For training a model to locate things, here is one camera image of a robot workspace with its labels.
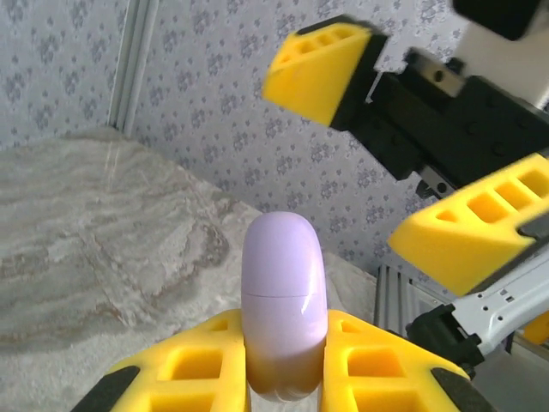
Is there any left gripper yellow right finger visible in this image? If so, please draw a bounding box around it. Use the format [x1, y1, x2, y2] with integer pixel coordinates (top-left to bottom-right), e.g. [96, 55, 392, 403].
[319, 309, 501, 412]

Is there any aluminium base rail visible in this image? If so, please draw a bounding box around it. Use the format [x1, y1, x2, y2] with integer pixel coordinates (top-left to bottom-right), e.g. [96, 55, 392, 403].
[373, 264, 455, 336]

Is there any purple round charging case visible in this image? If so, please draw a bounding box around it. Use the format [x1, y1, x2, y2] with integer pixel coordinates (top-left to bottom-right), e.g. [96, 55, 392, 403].
[241, 213, 330, 403]

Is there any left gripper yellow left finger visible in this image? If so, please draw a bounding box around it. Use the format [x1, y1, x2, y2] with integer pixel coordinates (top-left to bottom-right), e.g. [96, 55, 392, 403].
[70, 308, 250, 412]

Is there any aluminium frame post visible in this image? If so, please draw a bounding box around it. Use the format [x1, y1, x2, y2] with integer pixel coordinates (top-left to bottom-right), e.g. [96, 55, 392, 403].
[106, 0, 160, 132]

